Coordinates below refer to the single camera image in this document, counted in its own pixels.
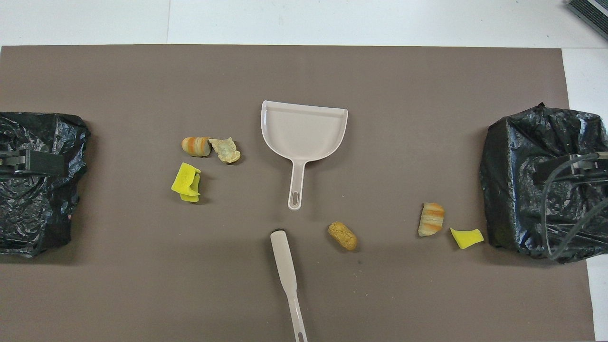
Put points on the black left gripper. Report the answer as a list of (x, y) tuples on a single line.
[(45, 164)]

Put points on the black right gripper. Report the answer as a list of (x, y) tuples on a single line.
[(553, 172)]

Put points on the beige plastic dustpan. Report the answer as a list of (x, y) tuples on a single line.
[(304, 133)]

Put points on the beige brush with black bristles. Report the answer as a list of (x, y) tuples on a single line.
[(284, 266)]

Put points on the black bag lined bin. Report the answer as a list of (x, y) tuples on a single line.
[(33, 213), (513, 190)]

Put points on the small yellow sponge piece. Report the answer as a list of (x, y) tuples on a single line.
[(465, 238)]

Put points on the striped bread roll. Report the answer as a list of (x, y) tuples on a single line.
[(431, 219), (195, 146)]

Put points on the yellow and green sponge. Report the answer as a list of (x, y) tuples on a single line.
[(191, 197)]

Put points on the grey ribbed device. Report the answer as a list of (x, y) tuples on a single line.
[(593, 12)]

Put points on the pale crumpled pastry piece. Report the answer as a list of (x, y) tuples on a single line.
[(226, 151)]

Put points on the brown croquette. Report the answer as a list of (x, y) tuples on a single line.
[(343, 236)]

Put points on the brown table mat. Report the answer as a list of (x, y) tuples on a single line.
[(332, 71)]

